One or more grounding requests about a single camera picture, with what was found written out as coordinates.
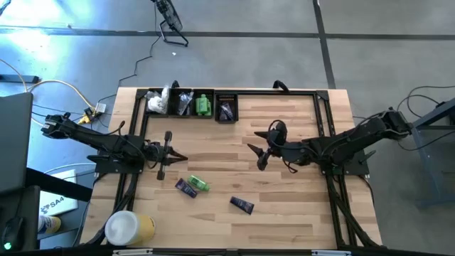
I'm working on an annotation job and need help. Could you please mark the black aluminium table frame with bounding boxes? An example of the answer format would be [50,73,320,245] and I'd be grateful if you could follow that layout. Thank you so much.
[85,87,383,252]

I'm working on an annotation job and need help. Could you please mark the blue grey metal table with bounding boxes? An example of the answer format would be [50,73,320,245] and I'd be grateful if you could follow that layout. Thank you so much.
[392,97,455,210]

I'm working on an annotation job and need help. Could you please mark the pale yellow extension cord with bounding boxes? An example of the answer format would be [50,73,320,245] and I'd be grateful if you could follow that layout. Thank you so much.
[0,58,97,127]

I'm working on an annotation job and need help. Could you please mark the white cardboard box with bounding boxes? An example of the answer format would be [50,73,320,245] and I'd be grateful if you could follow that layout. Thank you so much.
[38,169,79,217]

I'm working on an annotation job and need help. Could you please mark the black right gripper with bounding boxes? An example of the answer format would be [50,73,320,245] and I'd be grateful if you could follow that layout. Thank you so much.
[246,119,307,172]

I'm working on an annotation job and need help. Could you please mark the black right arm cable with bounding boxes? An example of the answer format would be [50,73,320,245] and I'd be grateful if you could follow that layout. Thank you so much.
[282,159,299,175]

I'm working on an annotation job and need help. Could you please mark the yellow plug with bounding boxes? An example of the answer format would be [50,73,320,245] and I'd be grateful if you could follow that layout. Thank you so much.
[77,112,95,125]

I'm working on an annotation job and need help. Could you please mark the black fan power cable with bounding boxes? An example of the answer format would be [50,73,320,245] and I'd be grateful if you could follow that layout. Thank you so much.
[95,3,161,105]

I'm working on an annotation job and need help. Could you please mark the black side desk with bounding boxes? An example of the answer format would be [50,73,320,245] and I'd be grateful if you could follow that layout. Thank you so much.
[0,166,94,252]

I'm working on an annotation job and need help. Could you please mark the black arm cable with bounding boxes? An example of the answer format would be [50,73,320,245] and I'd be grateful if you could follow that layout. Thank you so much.
[106,119,127,138]
[282,159,299,175]

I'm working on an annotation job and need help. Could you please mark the clear vanity pack bag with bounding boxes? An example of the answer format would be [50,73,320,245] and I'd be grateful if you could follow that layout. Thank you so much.
[146,90,165,114]

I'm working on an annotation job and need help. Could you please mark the silver aluminium profile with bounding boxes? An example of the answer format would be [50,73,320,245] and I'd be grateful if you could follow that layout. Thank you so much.
[311,250,353,256]
[112,248,154,256]

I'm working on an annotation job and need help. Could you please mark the black floor fan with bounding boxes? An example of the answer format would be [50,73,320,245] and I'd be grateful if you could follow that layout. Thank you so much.
[151,0,190,48]

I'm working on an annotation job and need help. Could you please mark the clear bag white cotton balls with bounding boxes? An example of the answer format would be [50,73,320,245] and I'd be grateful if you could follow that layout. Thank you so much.
[159,85,171,113]

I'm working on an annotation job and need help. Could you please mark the black floor bar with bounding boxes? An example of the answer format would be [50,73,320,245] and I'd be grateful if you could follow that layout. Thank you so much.
[0,73,41,85]

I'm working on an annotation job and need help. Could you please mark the black floor cables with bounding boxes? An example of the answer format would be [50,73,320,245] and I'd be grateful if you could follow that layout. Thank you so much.
[390,85,455,189]

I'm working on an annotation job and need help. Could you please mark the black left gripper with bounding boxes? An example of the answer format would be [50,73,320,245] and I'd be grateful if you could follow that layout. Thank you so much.
[144,130,188,181]

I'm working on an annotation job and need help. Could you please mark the yellow white can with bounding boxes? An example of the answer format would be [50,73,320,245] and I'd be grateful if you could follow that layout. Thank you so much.
[37,214,63,235]

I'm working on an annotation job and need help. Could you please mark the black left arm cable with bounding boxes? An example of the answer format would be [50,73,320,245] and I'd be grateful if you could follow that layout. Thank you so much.
[106,119,127,138]

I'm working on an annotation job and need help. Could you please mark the dark grey monitor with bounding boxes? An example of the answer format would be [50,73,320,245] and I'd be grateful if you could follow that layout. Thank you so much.
[0,91,35,196]

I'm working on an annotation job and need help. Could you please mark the black computer mouse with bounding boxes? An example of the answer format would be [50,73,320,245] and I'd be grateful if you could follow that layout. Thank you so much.
[0,216,25,252]

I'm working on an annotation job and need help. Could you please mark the yellow tub white lid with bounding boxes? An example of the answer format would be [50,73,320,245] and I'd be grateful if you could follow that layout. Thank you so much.
[104,210,156,247]

